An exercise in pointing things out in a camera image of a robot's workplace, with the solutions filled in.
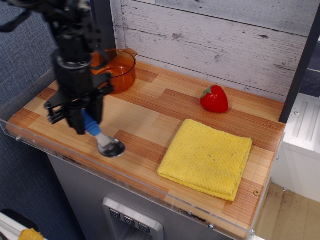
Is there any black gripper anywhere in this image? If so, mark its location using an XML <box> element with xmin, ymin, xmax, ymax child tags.
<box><xmin>44</xmin><ymin>58</ymin><xmax>114</xmax><ymax>135</ymax></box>

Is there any dark grey post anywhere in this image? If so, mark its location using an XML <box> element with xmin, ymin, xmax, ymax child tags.
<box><xmin>278</xmin><ymin>6</ymin><xmax>320</xmax><ymax>124</ymax></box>
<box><xmin>90</xmin><ymin>0</ymin><xmax>117</xmax><ymax>50</ymax></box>

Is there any orange transparent plastic pot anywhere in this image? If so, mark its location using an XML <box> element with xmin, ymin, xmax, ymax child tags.
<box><xmin>91</xmin><ymin>48</ymin><xmax>138</xmax><ymax>94</ymax></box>

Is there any white toy sink unit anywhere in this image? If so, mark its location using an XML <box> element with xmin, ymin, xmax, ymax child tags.
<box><xmin>271</xmin><ymin>93</ymin><xmax>320</xmax><ymax>202</ymax></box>

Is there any red toy strawberry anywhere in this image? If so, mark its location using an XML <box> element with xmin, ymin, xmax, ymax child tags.
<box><xmin>200</xmin><ymin>85</ymin><xmax>229</xmax><ymax>113</ymax></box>

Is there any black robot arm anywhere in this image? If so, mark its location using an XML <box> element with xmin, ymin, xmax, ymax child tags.
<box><xmin>0</xmin><ymin>0</ymin><xmax>114</xmax><ymax>135</ymax></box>

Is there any yellow folded microfiber cloth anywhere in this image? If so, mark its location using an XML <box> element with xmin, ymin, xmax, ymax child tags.
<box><xmin>157</xmin><ymin>119</ymin><xmax>253</xmax><ymax>202</ymax></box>

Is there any blue-handled metal spoon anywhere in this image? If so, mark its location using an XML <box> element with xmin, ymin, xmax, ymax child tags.
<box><xmin>81</xmin><ymin>109</ymin><xmax>126</xmax><ymax>158</ymax></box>

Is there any dark grey right post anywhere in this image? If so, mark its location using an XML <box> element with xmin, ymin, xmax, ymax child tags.
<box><xmin>278</xmin><ymin>6</ymin><xmax>320</xmax><ymax>124</ymax></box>

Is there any silver dispenser button panel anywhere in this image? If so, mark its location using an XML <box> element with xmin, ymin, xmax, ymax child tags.
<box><xmin>102</xmin><ymin>197</ymin><xmax>165</xmax><ymax>240</ymax></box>

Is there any yellow and black object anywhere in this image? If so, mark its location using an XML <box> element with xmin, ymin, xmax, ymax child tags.
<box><xmin>18</xmin><ymin>228</ymin><xmax>45</xmax><ymax>240</ymax></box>

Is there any clear acrylic counter guard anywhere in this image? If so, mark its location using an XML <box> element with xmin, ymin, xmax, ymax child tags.
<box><xmin>6</xmin><ymin>62</ymin><xmax>285</xmax><ymax>240</ymax></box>

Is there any grey toy cabinet front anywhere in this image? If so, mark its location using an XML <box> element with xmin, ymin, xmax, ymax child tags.
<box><xmin>49</xmin><ymin>155</ymin><xmax>228</xmax><ymax>240</ymax></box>

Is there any dark grey left post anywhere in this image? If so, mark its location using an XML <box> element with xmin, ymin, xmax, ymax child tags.
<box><xmin>90</xmin><ymin>0</ymin><xmax>117</xmax><ymax>50</ymax></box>

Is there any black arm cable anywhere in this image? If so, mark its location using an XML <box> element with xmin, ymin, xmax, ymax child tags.
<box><xmin>89</xmin><ymin>47</ymin><xmax>110</xmax><ymax>72</ymax></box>

